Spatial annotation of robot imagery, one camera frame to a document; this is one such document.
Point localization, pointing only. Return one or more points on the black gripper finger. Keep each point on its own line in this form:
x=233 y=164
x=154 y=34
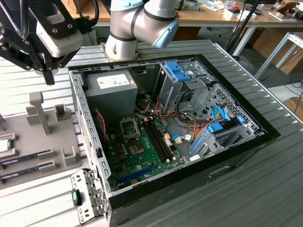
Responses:
x=21 y=54
x=64 y=60

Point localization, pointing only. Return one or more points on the silver CPU green edge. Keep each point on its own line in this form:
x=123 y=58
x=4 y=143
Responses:
x=4 y=145

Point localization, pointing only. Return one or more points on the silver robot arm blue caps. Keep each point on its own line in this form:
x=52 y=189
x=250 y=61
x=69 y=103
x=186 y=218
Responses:
x=123 y=21

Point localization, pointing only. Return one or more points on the CPU socket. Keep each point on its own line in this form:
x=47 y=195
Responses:
x=136 y=147

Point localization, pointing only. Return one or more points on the grey power supply unit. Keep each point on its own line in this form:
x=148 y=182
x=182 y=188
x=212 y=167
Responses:
x=111 y=101

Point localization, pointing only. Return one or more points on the wooden desk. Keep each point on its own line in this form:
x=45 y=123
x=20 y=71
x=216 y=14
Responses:
x=260 y=20
x=104 y=11

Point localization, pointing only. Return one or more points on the grey parts rack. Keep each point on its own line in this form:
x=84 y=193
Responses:
x=35 y=142

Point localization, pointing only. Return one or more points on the blue RAM stick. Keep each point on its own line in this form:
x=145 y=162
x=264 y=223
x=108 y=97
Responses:
x=26 y=170
x=26 y=158

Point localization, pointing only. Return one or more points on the grey metal drive cage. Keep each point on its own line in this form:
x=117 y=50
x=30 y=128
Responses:
x=170 y=92

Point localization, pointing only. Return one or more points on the blue plastic drive latch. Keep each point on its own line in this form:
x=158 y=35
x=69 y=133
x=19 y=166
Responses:
x=177 y=71

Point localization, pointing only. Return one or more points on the black RAM slot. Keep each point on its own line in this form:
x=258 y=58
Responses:
x=160 y=142
x=154 y=142
x=157 y=142

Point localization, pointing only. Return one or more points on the green motherboard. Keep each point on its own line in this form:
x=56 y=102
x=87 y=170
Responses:
x=132 y=165

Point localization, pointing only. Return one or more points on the brown cardboard box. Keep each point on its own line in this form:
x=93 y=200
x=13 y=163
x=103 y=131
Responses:
x=187 y=33

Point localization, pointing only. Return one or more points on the blue expansion slot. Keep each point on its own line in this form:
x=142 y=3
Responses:
x=137 y=173

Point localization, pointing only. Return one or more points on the black latch blue stripe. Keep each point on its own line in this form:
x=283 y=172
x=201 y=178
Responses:
x=75 y=197

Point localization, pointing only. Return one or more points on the silver coin cell battery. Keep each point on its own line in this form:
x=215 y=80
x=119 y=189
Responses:
x=135 y=181

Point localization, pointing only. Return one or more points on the perforated grey disk bay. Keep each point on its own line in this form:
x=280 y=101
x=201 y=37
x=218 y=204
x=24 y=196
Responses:
x=221 y=93

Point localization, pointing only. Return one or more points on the hard disk in blue carrier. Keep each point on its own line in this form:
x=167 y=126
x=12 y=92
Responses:
x=215 y=128

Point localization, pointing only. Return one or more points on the white box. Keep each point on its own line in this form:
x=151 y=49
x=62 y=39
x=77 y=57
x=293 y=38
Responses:
x=228 y=14

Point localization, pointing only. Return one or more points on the black open PC case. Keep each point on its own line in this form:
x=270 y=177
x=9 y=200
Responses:
x=189 y=179

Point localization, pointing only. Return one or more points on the black tripod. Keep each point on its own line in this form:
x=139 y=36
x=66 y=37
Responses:
x=244 y=19

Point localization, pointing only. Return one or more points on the large cardboard boxes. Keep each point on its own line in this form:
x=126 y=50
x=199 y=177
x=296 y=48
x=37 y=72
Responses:
x=265 y=45

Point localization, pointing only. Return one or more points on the open cardboard box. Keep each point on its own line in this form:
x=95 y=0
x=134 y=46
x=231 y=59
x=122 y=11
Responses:
x=284 y=9

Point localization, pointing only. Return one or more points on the small cardboard box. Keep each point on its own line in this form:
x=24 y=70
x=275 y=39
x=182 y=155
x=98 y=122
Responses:
x=293 y=106

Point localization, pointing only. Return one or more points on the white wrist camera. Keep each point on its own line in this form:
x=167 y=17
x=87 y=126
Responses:
x=59 y=45

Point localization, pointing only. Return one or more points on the black camera bracket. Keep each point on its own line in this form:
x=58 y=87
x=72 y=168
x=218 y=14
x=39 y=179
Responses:
x=68 y=28

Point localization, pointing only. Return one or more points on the grey metal slot bracket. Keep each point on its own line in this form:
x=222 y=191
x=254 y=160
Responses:
x=81 y=175

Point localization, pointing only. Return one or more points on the blue plastic rail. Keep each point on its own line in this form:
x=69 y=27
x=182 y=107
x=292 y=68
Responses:
x=196 y=145

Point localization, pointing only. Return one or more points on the aluminium profile frame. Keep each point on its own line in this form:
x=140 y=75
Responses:
x=273 y=56

